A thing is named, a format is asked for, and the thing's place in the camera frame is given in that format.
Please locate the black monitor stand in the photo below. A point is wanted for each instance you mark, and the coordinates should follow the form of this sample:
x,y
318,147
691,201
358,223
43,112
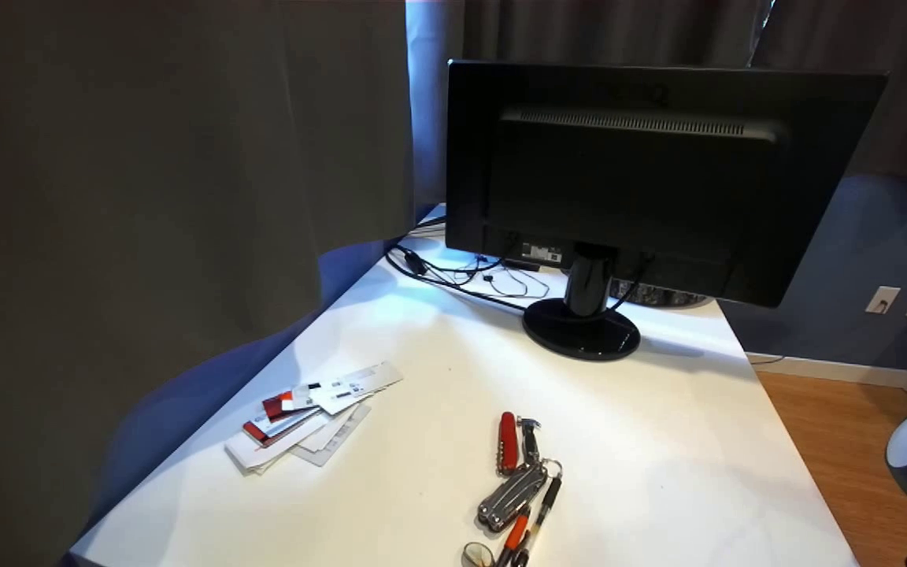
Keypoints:
x,y
582,327

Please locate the long white card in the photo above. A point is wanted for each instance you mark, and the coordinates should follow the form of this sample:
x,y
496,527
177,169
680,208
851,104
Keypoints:
x,y
361,387

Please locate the red pocket knife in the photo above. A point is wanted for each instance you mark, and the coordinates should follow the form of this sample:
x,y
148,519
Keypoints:
x,y
509,438

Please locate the silver key clip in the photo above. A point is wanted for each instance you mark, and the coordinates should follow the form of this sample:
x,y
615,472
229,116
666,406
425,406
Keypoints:
x,y
530,435

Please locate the plain white card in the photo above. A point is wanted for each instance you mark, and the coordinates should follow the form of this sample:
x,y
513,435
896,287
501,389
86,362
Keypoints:
x,y
331,438

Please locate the white card with red patch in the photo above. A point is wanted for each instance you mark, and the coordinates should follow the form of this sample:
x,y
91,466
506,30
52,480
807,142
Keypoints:
x,y
287,406

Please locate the dark object behind monitor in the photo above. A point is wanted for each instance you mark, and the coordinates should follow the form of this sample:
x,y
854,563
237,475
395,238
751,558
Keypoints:
x,y
663,298

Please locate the grey metal multitool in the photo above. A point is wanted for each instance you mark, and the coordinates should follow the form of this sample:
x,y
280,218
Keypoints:
x,y
512,500

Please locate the black slim key fob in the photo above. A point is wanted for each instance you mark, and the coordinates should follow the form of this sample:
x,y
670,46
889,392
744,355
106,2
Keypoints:
x,y
549,500

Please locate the black computer monitor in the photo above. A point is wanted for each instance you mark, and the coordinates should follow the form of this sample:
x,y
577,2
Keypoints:
x,y
663,179

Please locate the large grey curtain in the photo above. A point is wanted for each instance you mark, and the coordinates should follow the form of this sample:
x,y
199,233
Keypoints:
x,y
157,208

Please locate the white baseboard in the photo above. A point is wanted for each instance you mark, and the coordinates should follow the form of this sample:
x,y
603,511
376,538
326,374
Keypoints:
x,y
841,371

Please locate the white wall outlet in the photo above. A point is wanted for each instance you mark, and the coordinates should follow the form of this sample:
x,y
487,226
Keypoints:
x,y
884,299

